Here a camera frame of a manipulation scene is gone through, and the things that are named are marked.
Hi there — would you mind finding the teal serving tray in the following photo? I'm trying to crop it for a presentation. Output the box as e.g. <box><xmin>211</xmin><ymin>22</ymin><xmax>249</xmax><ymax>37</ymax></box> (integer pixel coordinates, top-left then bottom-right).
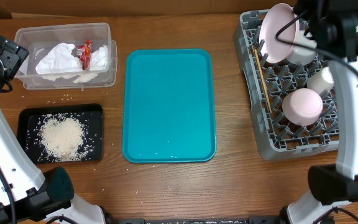
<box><xmin>122</xmin><ymin>49</ymin><xmax>217</xmax><ymax>163</ymax></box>

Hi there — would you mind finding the grey dishwasher rack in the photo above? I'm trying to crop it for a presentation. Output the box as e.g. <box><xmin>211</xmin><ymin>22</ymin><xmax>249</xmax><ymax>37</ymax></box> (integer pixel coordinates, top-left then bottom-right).
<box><xmin>234</xmin><ymin>10</ymin><xmax>339</xmax><ymax>160</ymax></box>

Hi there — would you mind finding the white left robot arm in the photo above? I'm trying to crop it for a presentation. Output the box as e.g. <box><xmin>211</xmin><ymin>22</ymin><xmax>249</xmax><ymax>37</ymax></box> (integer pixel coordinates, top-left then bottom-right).
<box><xmin>0</xmin><ymin>35</ymin><xmax>115</xmax><ymax>223</ymax></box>

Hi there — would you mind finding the large white plate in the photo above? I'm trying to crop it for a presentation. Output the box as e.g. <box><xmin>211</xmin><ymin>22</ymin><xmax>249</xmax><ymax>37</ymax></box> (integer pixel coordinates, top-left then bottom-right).
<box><xmin>259</xmin><ymin>3</ymin><xmax>296</xmax><ymax>63</ymax></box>

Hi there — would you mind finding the pile of white rice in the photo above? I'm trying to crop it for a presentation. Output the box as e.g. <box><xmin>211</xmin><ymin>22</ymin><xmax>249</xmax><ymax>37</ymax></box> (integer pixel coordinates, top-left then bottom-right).
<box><xmin>24</xmin><ymin>112</ymin><xmax>103</xmax><ymax>164</ymax></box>

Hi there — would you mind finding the clear plastic waste bin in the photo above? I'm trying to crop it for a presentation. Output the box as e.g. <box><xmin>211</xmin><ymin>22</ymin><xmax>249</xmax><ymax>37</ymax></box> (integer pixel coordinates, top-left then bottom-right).
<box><xmin>15</xmin><ymin>23</ymin><xmax>117</xmax><ymax>90</ymax></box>

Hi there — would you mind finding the black food waste tray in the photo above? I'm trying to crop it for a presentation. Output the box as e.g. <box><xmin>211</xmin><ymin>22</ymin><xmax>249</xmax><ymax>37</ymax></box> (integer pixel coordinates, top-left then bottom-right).
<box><xmin>17</xmin><ymin>103</ymin><xmax>103</xmax><ymax>164</ymax></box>

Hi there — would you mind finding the red sauce packet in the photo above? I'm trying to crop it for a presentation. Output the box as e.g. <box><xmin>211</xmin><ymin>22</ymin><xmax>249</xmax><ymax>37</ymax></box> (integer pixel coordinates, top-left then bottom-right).
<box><xmin>76</xmin><ymin>40</ymin><xmax>92</xmax><ymax>70</ymax></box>

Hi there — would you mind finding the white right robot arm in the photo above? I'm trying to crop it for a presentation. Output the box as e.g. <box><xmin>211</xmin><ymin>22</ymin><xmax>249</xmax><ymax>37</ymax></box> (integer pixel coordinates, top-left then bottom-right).
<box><xmin>277</xmin><ymin>1</ymin><xmax>358</xmax><ymax>223</ymax></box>

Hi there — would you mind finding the grey-green bowl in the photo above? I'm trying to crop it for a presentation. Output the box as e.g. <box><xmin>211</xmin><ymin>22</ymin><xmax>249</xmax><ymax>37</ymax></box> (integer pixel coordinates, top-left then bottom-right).
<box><xmin>286</xmin><ymin>30</ymin><xmax>317</xmax><ymax>65</ymax></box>

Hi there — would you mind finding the small pink bowl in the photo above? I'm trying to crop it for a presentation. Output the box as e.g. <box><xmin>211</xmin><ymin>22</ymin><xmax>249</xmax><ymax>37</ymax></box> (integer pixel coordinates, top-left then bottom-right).
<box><xmin>282</xmin><ymin>88</ymin><xmax>323</xmax><ymax>126</ymax></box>

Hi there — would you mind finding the white napkin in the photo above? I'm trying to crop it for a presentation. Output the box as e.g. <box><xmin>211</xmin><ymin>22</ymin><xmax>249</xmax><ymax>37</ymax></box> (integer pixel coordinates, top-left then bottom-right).
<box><xmin>73</xmin><ymin>45</ymin><xmax>109</xmax><ymax>83</ymax></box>
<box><xmin>35</xmin><ymin>43</ymin><xmax>83</xmax><ymax>82</ymax></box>

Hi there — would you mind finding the white cup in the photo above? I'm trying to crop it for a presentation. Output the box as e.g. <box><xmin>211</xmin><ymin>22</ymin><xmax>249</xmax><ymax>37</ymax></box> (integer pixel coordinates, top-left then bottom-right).
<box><xmin>306</xmin><ymin>67</ymin><xmax>334</xmax><ymax>95</ymax></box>

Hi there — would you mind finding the white napkin in bin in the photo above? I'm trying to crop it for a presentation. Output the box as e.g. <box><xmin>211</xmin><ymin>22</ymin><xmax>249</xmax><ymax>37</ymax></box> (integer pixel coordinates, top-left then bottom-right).
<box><xmin>73</xmin><ymin>45</ymin><xmax>109</xmax><ymax>83</ymax></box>

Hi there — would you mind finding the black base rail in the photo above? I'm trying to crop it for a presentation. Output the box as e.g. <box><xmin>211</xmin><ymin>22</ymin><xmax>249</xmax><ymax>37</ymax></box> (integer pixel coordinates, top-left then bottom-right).
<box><xmin>117</xmin><ymin>215</ymin><xmax>278</xmax><ymax>224</ymax></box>

